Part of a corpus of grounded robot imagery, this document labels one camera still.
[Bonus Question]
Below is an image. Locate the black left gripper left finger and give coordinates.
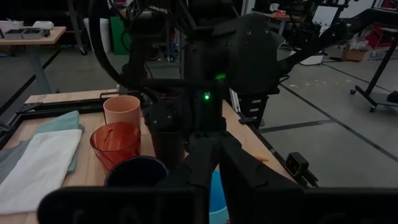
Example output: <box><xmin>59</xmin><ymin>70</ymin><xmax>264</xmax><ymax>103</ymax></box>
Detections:
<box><xmin>161</xmin><ymin>133</ymin><xmax>219</xmax><ymax>224</ymax></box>

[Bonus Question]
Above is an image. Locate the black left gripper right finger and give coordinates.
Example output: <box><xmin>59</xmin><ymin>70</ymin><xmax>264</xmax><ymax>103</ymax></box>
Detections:
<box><xmin>219</xmin><ymin>136</ymin><xmax>301</xmax><ymax>224</ymax></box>

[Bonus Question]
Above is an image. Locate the tall black cup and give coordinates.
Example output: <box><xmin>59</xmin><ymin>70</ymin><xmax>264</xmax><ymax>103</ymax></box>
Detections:
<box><xmin>152</xmin><ymin>130</ymin><xmax>187</xmax><ymax>170</ymax></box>

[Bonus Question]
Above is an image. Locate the light blue plastic mug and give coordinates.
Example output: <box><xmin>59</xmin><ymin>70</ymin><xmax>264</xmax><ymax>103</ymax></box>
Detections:
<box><xmin>208</xmin><ymin>169</ymin><xmax>233</xmax><ymax>224</ymax></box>

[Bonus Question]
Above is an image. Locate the peach matte plastic cup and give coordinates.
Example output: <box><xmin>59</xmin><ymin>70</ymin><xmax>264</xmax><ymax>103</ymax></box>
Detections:
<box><xmin>103</xmin><ymin>95</ymin><xmax>142</xmax><ymax>128</ymax></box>

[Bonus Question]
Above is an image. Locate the orange faceted tumbler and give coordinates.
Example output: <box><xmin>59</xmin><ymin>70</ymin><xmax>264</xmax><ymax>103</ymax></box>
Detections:
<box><xmin>90</xmin><ymin>121</ymin><xmax>142</xmax><ymax>172</ymax></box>

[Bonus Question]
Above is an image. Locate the dark blue enamel mug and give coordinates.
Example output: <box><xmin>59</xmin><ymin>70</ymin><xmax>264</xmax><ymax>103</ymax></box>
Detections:
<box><xmin>104</xmin><ymin>155</ymin><xmax>170</xmax><ymax>187</ymax></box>

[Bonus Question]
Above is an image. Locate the green panel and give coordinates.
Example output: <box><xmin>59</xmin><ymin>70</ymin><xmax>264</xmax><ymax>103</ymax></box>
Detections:
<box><xmin>109</xmin><ymin>16</ymin><xmax>132</xmax><ymax>56</ymax></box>

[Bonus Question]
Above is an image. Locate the white panel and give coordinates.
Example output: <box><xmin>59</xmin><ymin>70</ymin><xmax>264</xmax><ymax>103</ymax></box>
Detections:
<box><xmin>83</xmin><ymin>17</ymin><xmax>111</xmax><ymax>54</ymax></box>

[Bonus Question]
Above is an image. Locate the teal cloth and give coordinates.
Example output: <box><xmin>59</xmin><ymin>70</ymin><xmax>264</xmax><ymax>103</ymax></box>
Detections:
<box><xmin>32</xmin><ymin>110</ymin><xmax>85</xmax><ymax>174</ymax></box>

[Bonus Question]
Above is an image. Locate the wooden work table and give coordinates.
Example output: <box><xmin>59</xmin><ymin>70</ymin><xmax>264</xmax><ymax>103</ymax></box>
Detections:
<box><xmin>0</xmin><ymin>26</ymin><xmax>68</xmax><ymax>94</ymax></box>

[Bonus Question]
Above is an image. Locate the white box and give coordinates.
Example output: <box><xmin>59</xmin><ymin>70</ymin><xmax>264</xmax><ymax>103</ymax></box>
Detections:
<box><xmin>0</xmin><ymin>20</ymin><xmax>25</xmax><ymax>32</ymax></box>
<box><xmin>32</xmin><ymin>21</ymin><xmax>55</xmax><ymax>30</ymax></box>

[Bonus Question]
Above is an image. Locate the grey plastic tray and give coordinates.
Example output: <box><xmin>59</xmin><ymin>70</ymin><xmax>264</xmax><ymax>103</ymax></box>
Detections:
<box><xmin>2</xmin><ymin>28</ymin><xmax>24</xmax><ymax>40</ymax></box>
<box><xmin>21</xmin><ymin>28</ymin><xmax>44</xmax><ymax>40</ymax></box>

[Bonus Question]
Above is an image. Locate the grey cloth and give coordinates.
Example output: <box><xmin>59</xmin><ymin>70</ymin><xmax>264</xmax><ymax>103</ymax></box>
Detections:
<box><xmin>0</xmin><ymin>139</ymin><xmax>32</xmax><ymax>184</ymax></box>

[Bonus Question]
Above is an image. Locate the cardboard box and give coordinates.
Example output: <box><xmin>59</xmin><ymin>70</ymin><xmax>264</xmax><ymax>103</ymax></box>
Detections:
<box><xmin>341</xmin><ymin>43</ymin><xmax>370</xmax><ymax>62</ymax></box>

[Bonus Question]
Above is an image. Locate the black wheeled stand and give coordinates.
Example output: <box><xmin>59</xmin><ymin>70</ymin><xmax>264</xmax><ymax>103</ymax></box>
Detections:
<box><xmin>349</xmin><ymin>27</ymin><xmax>398</xmax><ymax>113</ymax></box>

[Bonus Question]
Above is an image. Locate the white board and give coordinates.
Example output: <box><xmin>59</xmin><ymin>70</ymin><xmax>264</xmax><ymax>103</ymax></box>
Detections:
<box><xmin>312</xmin><ymin>5</ymin><xmax>340</xmax><ymax>27</ymax></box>

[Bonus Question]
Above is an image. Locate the small black table camera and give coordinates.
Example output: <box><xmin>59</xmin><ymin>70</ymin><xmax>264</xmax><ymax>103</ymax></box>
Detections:
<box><xmin>284</xmin><ymin>151</ymin><xmax>318</xmax><ymax>188</ymax></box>

